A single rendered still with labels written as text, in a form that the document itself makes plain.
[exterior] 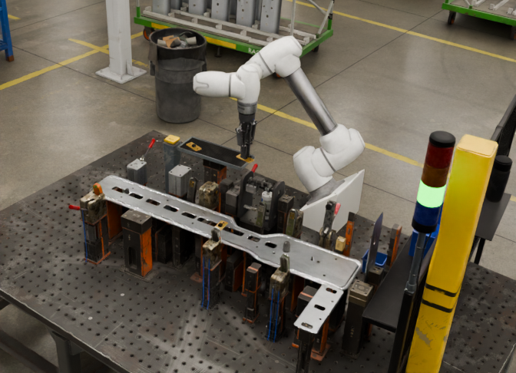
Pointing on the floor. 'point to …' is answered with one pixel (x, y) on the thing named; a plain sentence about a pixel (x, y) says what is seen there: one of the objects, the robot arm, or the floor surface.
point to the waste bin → (176, 72)
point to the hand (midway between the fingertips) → (245, 150)
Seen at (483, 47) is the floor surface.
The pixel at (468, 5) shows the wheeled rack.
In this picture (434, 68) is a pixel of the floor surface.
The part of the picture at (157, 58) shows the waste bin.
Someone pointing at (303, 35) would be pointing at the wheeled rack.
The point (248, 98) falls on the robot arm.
